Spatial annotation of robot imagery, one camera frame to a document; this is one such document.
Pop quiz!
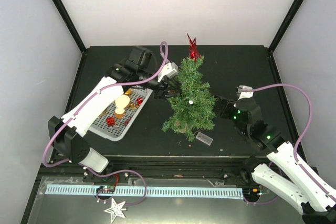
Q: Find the red glitter star ornament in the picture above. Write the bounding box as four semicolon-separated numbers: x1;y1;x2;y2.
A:
187;34;201;62

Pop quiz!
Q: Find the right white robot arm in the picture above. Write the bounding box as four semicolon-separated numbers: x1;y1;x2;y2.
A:
215;97;335;223

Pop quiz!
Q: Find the gold foil gift box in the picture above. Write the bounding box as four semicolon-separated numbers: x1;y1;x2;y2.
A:
124;89;132;95

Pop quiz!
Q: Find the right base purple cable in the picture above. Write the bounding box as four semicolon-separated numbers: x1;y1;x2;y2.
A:
243;192;280;206

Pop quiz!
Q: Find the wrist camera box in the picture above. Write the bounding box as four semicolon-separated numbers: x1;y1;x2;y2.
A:
158;62;179;82
237;85;254;100

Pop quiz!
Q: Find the wooden tree base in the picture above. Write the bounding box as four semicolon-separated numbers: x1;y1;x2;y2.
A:
174;122;192;134

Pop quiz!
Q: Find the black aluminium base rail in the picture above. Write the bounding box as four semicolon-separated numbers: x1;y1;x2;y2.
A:
99;156;248;181

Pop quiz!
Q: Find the left black frame post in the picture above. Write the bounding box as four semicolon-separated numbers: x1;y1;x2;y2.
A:
52;0;87;53

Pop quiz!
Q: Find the right black frame post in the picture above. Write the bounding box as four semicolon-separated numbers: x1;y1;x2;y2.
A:
268;0;305;54

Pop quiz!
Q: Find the black frame post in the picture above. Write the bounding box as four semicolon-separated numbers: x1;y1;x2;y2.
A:
268;0;305;54
52;0;87;53

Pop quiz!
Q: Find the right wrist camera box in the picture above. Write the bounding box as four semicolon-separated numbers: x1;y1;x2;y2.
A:
237;85;254;100

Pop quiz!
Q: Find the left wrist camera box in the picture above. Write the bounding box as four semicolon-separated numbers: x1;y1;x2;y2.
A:
158;62;179;82

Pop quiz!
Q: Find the white plastic basket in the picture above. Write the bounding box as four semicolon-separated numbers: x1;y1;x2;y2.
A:
88;86;153;142

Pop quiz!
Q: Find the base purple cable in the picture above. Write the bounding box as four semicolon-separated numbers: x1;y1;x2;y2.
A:
90;169;147;206
243;192;280;206

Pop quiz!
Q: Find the silver star topper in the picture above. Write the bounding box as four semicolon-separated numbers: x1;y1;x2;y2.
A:
103;198;127;223

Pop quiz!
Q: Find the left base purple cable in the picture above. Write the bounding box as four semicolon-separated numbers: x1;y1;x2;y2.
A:
90;169;147;206

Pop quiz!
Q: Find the red gift box ornament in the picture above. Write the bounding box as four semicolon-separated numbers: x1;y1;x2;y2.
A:
106;116;115;127

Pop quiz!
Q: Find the small green christmas tree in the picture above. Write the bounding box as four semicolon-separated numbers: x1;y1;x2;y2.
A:
162;56;216;142

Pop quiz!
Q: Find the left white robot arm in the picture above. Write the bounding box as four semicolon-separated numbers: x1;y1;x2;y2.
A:
43;41;180;182

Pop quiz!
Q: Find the light blue slotted cable duct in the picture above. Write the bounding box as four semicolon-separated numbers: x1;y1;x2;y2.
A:
45;185;244;200

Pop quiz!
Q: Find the clear plastic battery box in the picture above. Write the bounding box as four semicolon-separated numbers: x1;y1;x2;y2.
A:
195;132;213;146

